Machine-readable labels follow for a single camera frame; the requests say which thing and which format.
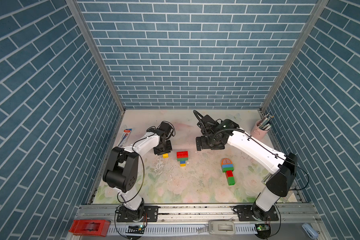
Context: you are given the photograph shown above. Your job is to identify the green long lego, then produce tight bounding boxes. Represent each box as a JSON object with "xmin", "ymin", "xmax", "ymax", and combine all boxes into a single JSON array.
[
  {"xmin": 222, "ymin": 166, "xmax": 234, "ymax": 173},
  {"xmin": 177, "ymin": 158, "xmax": 188, "ymax": 162}
]

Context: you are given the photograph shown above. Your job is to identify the red long lego brick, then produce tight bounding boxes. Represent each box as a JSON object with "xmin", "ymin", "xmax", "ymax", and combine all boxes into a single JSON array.
[{"xmin": 177, "ymin": 151, "xmax": 189, "ymax": 159}]

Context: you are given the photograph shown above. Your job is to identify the orange half-round lego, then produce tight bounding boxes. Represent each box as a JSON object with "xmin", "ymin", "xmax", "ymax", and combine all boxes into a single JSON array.
[{"xmin": 221, "ymin": 158, "xmax": 233, "ymax": 167}]

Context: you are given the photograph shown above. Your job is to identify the light blue long lego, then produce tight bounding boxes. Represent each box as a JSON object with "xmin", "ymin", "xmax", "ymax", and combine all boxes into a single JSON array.
[{"xmin": 221, "ymin": 164, "xmax": 234, "ymax": 170}]

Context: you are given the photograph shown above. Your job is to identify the red small lego brick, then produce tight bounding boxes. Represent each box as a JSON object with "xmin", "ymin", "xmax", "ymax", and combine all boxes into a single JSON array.
[{"xmin": 225, "ymin": 171, "xmax": 234, "ymax": 178}]

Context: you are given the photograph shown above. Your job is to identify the green small square lego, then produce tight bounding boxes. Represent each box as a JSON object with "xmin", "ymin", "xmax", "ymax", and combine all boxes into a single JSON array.
[{"xmin": 227, "ymin": 177, "xmax": 236, "ymax": 186}]

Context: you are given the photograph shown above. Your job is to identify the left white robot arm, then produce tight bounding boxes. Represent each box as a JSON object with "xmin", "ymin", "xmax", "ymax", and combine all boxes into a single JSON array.
[{"xmin": 102, "ymin": 121, "xmax": 176, "ymax": 222}]

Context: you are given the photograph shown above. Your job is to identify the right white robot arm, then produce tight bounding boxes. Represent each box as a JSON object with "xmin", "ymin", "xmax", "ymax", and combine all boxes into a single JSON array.
[{"xmin": 193, "ymin": 110, "xmax": 300, "ymax": 221}]

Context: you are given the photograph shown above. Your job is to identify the pen package box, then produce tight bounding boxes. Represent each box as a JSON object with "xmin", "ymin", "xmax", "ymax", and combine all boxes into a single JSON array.
[{"xmin": 117, "ymin": 129, "xmax": 132, "ymax": 148}]

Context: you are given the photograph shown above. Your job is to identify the pink pen cup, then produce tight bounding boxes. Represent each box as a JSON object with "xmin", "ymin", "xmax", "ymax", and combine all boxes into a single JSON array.
[{"xmin": 251, "ymin": 120, "xmax": 271, "ymax": 140}]

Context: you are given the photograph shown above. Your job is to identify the pens in cup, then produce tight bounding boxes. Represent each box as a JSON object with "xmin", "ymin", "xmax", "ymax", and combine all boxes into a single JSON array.
[{"xmin": 257, "ymin": 114, "xmax": 274, "ymax": 131}]

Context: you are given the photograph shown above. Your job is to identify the light blue object corner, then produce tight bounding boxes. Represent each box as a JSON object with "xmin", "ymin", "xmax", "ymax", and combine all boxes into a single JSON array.
[{"xmin": 302, "ymin": 223, "xmax": 319, "ymax": 240}]

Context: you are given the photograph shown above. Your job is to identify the grey clamp handle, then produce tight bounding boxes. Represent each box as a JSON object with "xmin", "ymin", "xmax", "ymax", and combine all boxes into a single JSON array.
[{"xmin": 196, "ymin": 221, "xmax": 236, "ymax": 236}]

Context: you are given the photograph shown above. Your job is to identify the red tool on rail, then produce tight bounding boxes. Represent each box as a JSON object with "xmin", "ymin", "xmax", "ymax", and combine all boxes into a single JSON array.
[{"xmin": 69, "ymin": 220, "xmax": 111, "ymax": 237}]

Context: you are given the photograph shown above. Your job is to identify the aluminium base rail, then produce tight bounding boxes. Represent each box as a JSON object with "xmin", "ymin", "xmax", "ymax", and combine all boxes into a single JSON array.
[{"xmin": 75, "ymin": 203, "xmax": 328, "ymax": 240}]

